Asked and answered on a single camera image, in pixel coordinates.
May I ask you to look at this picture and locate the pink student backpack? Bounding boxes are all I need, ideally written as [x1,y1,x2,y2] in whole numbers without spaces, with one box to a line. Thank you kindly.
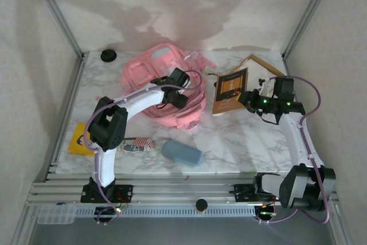
[120,42,217,130]

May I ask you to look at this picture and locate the shallow cardboard tray box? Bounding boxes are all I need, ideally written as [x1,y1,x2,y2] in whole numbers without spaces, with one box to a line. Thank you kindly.
[229,52,284,78]

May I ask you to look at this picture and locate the blue grey pencil case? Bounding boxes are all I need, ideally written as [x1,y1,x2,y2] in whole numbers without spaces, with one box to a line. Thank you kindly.
[161,139,204,169]

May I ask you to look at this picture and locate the yellow book with cartoon head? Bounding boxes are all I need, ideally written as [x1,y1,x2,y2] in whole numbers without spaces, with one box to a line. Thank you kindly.
[68,122,95,157]

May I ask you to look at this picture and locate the flag print fabric pouch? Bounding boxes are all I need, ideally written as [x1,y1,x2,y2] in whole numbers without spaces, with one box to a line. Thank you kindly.
[116,137,155,154]

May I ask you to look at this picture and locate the black round cap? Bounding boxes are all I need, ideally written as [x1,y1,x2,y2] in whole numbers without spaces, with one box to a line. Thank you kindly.
[100,49,117,63]

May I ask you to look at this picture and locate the black round knob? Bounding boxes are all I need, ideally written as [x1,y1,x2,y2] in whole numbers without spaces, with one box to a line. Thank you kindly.
[195,199,208,214]

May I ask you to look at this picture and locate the right small circuit board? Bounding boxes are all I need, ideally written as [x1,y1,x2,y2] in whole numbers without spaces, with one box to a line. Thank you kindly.
[255,203,278,220]

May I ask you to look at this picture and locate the small circuit board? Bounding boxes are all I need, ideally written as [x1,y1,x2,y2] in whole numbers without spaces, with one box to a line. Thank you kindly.
[255,203,278,220]
[94,206,128,223]

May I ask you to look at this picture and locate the left small circuit board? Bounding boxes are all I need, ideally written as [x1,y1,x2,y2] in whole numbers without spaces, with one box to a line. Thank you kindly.
[94,206,128,223]

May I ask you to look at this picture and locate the clear plastic organizer box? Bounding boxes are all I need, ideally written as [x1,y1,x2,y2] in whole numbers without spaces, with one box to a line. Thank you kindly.
[37,205,77,225]

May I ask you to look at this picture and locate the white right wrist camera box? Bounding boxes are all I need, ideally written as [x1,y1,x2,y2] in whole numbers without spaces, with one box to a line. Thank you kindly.
[257,76,274,94]

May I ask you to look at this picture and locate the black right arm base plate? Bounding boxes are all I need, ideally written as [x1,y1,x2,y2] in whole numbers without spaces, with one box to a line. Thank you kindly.
[233,183,287,203]

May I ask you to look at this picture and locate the aluminium rail beam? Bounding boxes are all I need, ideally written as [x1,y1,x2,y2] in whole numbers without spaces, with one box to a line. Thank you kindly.
[25,177,341,207]

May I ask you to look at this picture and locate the aluminium right frame post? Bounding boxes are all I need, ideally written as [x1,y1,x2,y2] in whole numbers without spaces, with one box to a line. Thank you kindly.
[282,0,339,61]

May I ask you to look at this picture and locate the aluminium frame post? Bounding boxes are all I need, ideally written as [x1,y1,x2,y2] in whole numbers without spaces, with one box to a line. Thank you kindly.
[27,0,88,59]
[282,0,339,61]

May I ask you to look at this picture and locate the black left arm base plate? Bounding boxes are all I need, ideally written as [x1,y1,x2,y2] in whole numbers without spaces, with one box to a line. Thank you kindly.
[80,184,134,203]

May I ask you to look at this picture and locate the grey slotted cable duct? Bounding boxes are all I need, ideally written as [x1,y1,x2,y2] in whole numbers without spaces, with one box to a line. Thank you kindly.
[73,206,256,217]

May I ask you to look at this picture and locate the aluminium left frame post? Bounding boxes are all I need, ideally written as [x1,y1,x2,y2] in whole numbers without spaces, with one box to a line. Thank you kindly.
[27,0,88,59]

